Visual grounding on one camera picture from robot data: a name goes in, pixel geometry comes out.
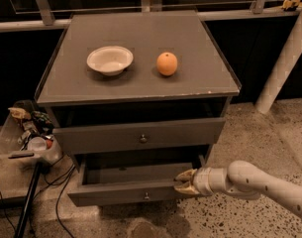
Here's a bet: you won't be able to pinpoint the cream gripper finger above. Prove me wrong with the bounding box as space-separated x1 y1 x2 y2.
175 169 197 182
174 183 199 195

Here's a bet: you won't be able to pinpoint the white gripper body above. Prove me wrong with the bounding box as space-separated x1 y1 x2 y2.
193 168 213 196

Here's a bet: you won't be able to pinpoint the grey drawer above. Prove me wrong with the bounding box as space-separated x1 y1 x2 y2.
53 118 225 155
68 151 205 206

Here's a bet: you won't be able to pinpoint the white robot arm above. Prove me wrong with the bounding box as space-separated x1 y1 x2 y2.
174 161 302 219

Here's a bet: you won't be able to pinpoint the grey top drawer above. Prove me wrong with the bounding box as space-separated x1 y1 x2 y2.
53 118 225 155

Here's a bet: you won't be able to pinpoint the grey drawer cabinet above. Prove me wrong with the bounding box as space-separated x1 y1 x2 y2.
34 10 242 183

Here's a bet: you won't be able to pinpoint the orange fruit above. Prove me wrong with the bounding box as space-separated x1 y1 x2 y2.
156 53 178 76

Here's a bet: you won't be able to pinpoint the white bowl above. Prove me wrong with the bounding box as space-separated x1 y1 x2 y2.
86 46 134 76

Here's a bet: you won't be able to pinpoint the black pole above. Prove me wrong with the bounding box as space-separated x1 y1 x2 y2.
14 163 43 238

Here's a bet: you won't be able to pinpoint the clutter items in bin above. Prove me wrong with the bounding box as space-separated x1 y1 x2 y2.
9 107 53 151

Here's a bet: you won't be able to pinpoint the clear plastic bin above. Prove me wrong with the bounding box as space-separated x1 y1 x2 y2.
0 100 61 167

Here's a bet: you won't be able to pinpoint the white diagonal pole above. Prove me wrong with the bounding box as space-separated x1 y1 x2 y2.
255 10 302 114

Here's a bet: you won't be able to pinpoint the metal railing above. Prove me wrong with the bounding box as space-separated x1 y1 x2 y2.
0 0 302 32

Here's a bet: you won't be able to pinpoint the yellow clamp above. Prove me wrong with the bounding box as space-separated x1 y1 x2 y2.
282 0 302 11

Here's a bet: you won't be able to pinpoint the black cable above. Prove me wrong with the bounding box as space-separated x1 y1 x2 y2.
0 156 77 238

